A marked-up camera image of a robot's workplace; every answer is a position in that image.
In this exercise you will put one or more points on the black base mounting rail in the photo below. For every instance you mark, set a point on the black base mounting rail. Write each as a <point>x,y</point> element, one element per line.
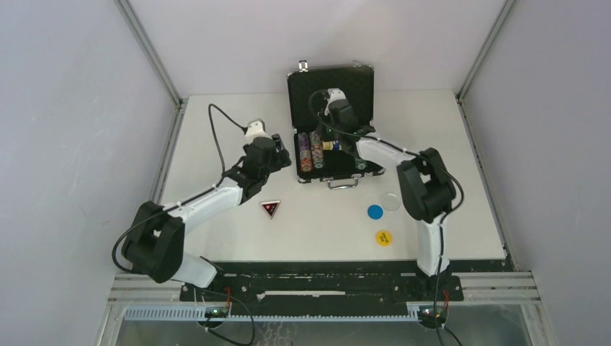
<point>376,288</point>

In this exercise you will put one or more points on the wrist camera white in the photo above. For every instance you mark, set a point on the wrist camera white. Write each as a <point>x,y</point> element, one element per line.
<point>256,129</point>
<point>333,97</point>

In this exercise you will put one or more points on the red black triangular button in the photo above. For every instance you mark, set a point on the red black triangular button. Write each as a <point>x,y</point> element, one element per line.
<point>270,207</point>

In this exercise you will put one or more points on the black aluminium poker case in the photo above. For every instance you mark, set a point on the black aluminium poker case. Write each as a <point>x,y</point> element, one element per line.
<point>356,80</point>

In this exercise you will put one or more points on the yellow round button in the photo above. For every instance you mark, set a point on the yellow round button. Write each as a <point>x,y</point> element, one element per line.
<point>384,238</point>

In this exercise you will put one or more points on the red white poker chip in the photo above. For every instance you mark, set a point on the red white poker chip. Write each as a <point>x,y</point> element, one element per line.
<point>306,165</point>

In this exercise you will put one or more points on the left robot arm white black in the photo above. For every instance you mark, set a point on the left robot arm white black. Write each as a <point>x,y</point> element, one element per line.
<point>154,244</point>

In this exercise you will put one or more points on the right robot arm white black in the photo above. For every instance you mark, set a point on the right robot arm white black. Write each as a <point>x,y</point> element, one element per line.
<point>427,189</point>

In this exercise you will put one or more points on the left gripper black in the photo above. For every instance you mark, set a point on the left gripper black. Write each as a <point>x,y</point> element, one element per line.
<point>281,158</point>

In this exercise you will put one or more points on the playing card deck box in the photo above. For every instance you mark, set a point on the playing card deck box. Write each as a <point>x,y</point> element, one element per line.
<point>331,145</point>

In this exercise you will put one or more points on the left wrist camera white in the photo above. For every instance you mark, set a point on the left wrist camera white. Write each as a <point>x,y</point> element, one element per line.
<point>256,129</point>

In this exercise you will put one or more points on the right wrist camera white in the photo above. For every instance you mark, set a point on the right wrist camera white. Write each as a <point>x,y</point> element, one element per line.
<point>333,97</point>

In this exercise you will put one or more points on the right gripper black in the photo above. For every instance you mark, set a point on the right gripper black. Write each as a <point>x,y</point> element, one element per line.
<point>324,133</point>

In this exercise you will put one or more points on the blue round button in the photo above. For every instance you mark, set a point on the blue round button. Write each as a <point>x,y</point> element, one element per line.
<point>375,212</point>

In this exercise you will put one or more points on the green chip row inner left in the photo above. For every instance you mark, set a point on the green chip row inner left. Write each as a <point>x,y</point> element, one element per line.
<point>317,152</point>

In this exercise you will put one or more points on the purple chip row far left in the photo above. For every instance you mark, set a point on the purple chip row far left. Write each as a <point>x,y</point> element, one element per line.
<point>304,148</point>

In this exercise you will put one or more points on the green orange chip row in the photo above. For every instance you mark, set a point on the green orange chip row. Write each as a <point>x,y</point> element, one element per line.
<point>360,163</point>

